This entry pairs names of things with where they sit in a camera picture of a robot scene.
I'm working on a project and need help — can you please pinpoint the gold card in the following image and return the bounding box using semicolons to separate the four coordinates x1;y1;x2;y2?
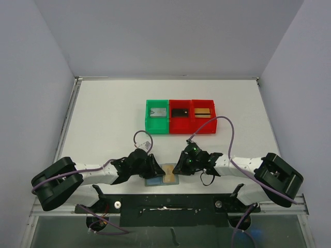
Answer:
162;164;176;183
194;108;211;118

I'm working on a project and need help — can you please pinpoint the left aluminium side rail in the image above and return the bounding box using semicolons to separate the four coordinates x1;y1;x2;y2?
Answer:
52;77;83;163

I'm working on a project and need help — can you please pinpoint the green plastic bin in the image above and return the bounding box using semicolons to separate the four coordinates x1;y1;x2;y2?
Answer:
145;99;170;135

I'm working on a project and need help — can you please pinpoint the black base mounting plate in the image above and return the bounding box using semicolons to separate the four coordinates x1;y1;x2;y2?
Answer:
88;193;248;227

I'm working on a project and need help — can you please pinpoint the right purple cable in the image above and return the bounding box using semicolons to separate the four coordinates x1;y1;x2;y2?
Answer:
186;116;298;248

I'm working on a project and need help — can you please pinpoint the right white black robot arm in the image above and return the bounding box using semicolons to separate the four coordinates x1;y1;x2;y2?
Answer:
173;143;304;211

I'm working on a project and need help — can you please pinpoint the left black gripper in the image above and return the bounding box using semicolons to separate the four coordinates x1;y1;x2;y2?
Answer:
130;154;165;179

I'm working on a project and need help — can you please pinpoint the right red plastic bin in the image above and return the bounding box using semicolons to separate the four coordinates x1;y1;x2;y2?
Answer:
191;99;217;134

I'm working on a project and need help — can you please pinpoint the red plastic bin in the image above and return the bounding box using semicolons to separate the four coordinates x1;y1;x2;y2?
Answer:
169;99;193;134
191;99;217;134

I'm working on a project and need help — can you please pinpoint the silver grey card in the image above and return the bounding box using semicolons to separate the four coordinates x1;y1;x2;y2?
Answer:
149;107;167;118

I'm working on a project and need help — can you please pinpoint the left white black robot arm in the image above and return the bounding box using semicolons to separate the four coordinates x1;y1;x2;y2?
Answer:
31;148;166;211

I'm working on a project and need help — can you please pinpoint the middle red plastic bin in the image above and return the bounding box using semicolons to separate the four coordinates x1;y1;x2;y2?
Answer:
169;99;193;134

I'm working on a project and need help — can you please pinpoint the aluminium frame rail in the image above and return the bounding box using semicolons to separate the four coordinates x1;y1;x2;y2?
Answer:
259;194;309;215

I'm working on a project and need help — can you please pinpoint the green card holder wallet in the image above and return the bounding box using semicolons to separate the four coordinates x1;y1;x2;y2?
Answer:
145;163;179;187

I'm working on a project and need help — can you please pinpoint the black card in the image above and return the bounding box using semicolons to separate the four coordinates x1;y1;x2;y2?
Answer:
171;108;189;118

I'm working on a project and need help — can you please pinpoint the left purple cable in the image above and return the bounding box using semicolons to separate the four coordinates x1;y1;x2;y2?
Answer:
31;130;154;236

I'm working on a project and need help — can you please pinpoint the purple cable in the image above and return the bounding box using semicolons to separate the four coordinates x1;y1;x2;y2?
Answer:
31;130;154;236
186;116;298;248

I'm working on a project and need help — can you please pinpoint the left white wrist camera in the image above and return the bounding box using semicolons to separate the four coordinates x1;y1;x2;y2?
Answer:
135;141;152;153

